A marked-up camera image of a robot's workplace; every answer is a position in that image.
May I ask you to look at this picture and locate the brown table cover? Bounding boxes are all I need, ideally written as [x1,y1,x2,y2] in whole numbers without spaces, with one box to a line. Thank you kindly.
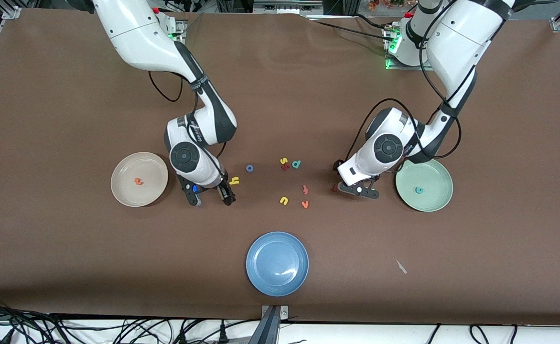
[0,7,560,326]

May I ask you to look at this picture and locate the green plate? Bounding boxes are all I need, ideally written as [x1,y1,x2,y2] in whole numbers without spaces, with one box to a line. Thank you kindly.
[395,159,453,213]

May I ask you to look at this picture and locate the beige plate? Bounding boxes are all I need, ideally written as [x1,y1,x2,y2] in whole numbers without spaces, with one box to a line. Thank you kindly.
[110,152,169,208]

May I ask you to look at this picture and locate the blue plate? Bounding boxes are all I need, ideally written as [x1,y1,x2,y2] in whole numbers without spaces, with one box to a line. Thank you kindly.
[246,231,309,297]

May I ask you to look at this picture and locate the orange flowers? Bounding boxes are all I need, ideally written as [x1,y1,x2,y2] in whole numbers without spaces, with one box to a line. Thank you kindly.
[367,0,407,11]

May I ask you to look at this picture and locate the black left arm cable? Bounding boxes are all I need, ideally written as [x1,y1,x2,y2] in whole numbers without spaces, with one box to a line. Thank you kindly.
[345,0,462,165]

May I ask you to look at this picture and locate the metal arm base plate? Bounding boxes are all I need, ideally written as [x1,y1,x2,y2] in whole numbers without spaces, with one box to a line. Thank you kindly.
[164,18,188,41]
[384,26,434,71]

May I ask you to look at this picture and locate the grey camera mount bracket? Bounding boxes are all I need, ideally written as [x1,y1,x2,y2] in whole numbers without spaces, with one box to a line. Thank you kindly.
[261,305,289,344]

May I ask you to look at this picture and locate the black cable on table cover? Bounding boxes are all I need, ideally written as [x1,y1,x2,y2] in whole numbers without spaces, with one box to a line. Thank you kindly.
[306,13,395,43]

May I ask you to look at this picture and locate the aluminium frame bar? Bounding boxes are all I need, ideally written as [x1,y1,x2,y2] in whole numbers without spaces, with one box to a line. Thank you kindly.
[253,0,324,16]

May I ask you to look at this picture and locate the looped black cable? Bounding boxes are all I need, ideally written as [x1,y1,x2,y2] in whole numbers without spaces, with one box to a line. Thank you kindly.
[469,324,491,344]

